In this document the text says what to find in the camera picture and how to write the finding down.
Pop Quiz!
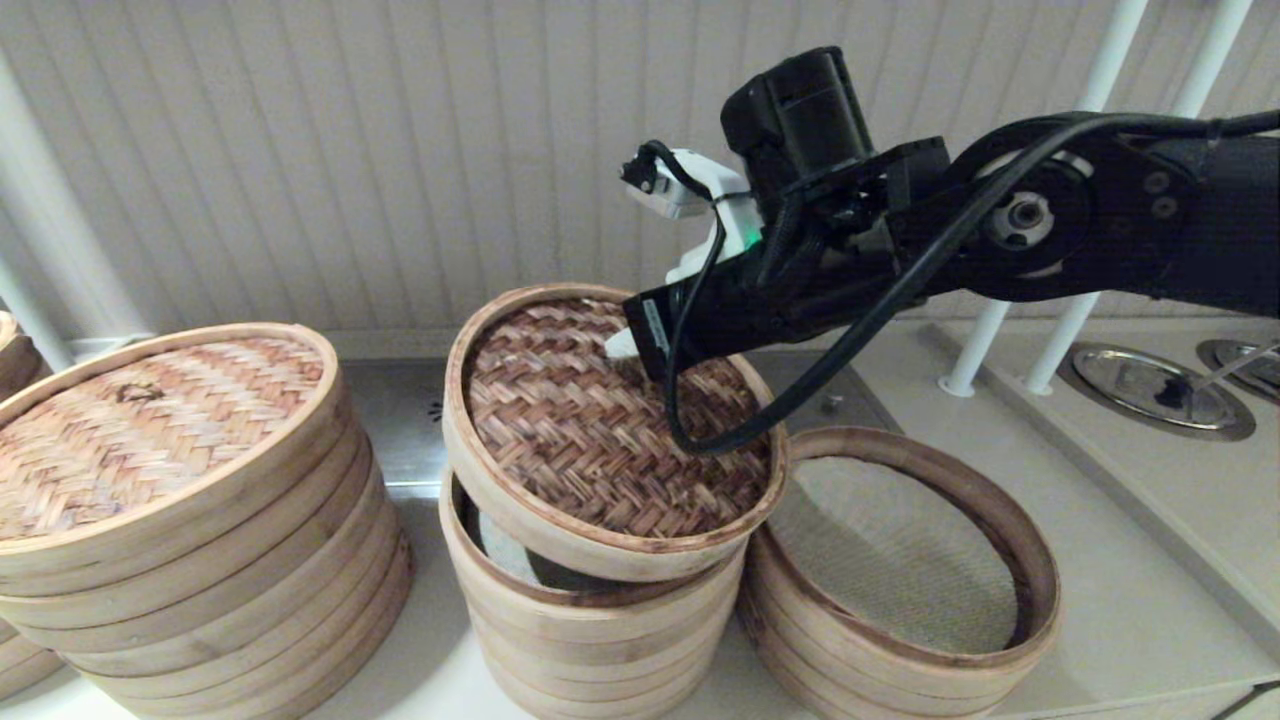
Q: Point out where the dark woven bamboo lid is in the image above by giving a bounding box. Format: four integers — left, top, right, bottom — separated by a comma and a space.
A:
443, 283, 789, 584

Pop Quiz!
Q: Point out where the pale round steamer liner cloth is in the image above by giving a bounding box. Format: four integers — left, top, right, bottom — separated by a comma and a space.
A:
478, 505, 601, 593

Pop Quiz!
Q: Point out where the grey mesh steamer liner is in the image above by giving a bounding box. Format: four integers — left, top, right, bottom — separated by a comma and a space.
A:
765, 458, 1019, 656

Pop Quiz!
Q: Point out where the wide low bamboo steamer stack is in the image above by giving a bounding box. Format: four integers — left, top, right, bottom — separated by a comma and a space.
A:
735, 427, 1061, 720

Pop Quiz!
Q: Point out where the round steel counter lid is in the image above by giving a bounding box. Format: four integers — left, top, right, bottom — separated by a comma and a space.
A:
1195, 340, 1280, 406
1055, 345, 1256, 443

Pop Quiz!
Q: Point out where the large bamboo steamer stack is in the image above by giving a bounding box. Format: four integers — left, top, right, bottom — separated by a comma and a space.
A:
0, 400, 416, 720

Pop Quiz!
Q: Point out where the large light woven steamer lid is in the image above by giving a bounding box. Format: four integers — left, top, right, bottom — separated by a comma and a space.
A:
0, 322, 353, 601

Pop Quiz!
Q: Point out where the brown bamboo steamer at edge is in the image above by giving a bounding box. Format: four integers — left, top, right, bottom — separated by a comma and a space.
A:
0, 313, 51, 409

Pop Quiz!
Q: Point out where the bamboo steamer stack behind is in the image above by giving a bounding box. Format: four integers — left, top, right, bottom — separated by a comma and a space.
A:
0, 615, 71, 703

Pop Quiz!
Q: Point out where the stainless steel steam plate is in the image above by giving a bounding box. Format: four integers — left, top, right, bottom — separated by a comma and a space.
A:
340, 350, 901, 501

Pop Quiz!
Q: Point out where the white slanted metal pole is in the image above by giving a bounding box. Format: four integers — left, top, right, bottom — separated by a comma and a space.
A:
1020, 0, 1256, 396
935, 0, 1151, 398

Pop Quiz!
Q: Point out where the thick white pipe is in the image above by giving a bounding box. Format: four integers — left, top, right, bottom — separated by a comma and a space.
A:
0, 50, 159, 363

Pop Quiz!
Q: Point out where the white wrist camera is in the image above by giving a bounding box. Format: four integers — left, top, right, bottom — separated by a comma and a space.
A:
620, 142, 766, 286

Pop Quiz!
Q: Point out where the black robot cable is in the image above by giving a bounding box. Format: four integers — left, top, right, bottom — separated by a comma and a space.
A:
665, 108, 1280, 456

